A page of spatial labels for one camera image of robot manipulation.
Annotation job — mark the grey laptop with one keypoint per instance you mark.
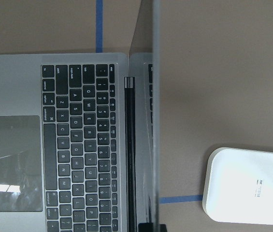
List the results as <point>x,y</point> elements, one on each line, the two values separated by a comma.
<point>79,138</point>

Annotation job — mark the white desk lamp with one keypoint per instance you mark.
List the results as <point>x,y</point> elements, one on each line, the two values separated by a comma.
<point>238,186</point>

